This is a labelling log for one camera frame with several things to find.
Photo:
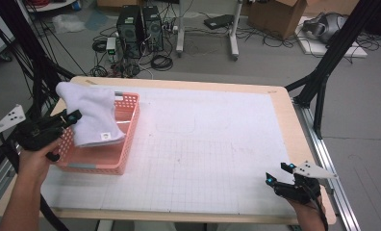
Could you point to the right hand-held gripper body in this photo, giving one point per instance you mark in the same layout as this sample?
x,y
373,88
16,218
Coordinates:
x,y
302,192

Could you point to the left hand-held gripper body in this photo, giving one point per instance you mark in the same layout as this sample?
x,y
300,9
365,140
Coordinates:
x,y
34,134

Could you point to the lavender cat print cloth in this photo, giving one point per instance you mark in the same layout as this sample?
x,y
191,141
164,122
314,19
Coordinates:
x,y
92,112

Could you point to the pink plastic basket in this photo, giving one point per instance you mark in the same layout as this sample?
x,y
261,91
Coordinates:
x,y
98,157

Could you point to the person's right hand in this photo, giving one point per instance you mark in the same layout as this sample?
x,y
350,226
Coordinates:
x,y
307,213

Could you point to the person's left hand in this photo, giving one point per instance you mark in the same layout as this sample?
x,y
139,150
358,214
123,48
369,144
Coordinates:
x,y
33,165

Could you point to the white power adapter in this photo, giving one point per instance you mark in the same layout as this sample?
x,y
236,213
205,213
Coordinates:
x,y
111,45

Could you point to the white grid mat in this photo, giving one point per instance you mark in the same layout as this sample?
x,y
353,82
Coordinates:
x,y
195,144

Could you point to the clear plastic bag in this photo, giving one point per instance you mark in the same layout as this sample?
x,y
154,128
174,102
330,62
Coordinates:
x,y
66,23

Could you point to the blue sheet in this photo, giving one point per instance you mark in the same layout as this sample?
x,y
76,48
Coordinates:
x,y
97,20

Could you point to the black computer tower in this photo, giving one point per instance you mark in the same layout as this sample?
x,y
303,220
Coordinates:
x,y
153,29
129,32

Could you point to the white round table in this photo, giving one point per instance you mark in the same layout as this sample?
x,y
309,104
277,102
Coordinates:
x,y
60,5

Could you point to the white board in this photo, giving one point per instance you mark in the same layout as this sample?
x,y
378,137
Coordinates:
x,y
313,48

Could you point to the white metal stand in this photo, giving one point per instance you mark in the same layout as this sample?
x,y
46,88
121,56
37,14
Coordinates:
x,y
233,35

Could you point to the grey and black device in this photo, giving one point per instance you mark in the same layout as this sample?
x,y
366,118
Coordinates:
x,y
326,27

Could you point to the cardboard box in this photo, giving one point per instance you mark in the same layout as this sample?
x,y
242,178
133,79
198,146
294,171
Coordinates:
x,y
275,17

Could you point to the black flat device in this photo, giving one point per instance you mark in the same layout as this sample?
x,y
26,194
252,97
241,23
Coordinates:
x,y
219,21

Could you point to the grey table bracket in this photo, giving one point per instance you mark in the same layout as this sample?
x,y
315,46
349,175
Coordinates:
x,y
329,187

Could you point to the black frame post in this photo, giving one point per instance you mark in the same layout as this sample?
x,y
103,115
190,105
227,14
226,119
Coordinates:
x,y
333,51
28,48

